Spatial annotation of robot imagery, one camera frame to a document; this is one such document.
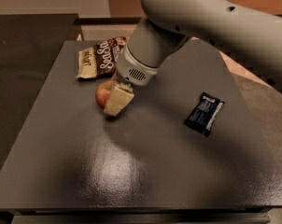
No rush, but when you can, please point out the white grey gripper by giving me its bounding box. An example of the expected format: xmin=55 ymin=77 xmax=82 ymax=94
xmin=104 ymin=45 xmax=158 ymax=117

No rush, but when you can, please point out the red apple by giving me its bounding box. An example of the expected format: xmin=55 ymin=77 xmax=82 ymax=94
xmin=95 ymin=80 xmax=114 ymax=109

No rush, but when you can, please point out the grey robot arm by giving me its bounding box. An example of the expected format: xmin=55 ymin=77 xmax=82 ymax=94
xmin=104 ymin=0 xmax=282 ymax=116

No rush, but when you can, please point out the sea salt snack bag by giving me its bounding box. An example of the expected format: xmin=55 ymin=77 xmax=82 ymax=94
xmin=77 ymin=36 xmax=127 ymax=79

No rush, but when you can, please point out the black snack packet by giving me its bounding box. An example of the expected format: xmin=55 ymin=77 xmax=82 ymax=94
xmin=184 ymin=92 xmax=225 ymax=137

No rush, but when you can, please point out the dark side table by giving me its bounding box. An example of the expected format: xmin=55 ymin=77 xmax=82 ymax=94
xmin=0 ymin=14 xmax=78 ymax=171

